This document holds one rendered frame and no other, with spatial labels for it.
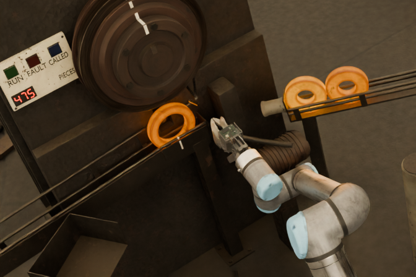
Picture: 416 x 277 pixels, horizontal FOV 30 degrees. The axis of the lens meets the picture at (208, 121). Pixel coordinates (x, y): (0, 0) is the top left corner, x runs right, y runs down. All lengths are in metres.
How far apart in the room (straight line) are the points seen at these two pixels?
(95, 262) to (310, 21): 2.37
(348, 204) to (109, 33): 0.93
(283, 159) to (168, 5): 0.78
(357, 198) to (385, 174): 1.34
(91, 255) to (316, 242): 0.90
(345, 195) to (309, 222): 0.13
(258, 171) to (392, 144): 1.19
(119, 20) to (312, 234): 0.92
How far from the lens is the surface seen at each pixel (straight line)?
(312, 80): 2.84
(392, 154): 3.63
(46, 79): 2.68
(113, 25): 2.51
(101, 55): 2.53
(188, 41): 2.58
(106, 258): 2.69
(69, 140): 2.78
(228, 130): 2.70
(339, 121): 3.84
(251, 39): 2.96
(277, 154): 2.95
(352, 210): 2.17
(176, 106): 2.80
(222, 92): 2.85
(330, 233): 2.16
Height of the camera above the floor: 2.48
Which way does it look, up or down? 38 degrees down
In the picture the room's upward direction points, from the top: 18 degrees counter-clockwise
